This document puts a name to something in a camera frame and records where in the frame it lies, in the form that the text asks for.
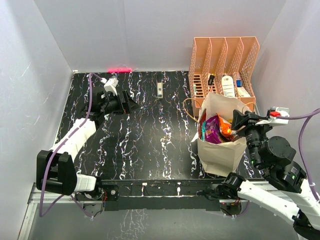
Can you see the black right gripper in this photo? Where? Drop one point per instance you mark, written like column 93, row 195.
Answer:
column 238, row 119

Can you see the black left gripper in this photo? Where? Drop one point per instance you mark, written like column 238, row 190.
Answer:
column 127, row 107

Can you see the orange snack packet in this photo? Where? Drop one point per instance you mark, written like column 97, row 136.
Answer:
column 225, row 128

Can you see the beige paper bag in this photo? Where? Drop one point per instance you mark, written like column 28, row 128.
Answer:
column 223, row 158

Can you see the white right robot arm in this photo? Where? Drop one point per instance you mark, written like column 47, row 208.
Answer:
column 275, row 157

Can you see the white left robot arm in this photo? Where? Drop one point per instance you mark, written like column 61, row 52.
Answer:
column 55, row 169

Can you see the small white blue box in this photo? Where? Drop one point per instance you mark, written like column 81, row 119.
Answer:
column 242, row 92

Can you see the purple snack packet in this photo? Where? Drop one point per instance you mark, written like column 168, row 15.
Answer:
column 210, row 130

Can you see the grey black stapler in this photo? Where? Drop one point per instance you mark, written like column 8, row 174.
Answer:
column 159, row 87

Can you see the red snack packet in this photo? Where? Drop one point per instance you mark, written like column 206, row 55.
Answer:
column 201, row 123

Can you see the pink tape strip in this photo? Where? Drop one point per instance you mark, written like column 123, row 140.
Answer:
column 119, row 70

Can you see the white lotion tube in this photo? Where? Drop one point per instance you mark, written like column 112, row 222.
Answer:
column 228, row 88

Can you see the black yellow highlighter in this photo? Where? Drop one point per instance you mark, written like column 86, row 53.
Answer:
column 211, row 79

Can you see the peach plastic desk organizer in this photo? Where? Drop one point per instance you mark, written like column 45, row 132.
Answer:
column 221, row 56

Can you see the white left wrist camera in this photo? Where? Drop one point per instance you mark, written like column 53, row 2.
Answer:
column 110, row 85

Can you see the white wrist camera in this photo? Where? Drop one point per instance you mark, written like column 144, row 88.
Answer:
column 273, row 117
column 110, row 85

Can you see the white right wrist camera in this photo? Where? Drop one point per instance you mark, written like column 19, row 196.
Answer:
column 273, row 117

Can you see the black front mounting rail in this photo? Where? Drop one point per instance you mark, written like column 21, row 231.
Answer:
column 174, row 194

